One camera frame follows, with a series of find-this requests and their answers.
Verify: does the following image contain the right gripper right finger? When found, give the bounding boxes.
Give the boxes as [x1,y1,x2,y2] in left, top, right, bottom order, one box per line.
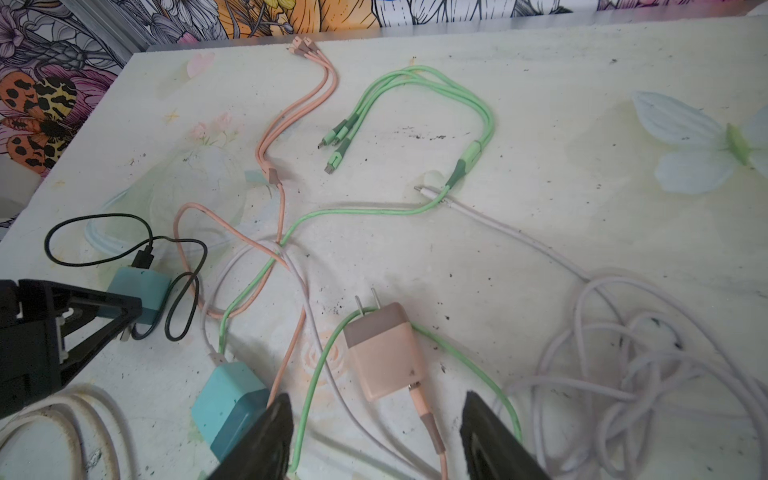
[460,391,549,480]

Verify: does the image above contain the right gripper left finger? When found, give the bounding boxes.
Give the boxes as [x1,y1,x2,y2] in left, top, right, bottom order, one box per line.
[208,393,294,480]

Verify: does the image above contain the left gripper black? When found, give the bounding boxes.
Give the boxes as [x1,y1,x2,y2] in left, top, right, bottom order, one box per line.
[1,279,143,418]

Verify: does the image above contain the teal charger with white cable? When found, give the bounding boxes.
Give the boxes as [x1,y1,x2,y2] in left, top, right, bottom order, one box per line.
[191,362,270,462]

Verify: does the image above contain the teal charger with black cable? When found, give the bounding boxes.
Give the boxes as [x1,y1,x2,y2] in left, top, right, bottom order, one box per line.
[107,266,171,325]

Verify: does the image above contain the pink charger plug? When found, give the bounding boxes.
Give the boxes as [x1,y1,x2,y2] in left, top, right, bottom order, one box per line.
[343,302,427,402]

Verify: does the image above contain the pink socket power cord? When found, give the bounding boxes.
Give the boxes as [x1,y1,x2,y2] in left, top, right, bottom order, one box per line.
[0,383,139,480]

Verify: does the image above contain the black usb cable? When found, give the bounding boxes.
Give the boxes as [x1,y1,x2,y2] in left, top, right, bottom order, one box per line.
[43,212,209,342]

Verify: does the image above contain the white tangled usb cable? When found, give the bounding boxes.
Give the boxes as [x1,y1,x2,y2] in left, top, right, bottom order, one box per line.
[200,184,768,480]

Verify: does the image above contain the green multi-head usb cable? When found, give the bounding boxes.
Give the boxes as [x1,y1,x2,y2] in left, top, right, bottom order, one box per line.
[217,64,524,475]

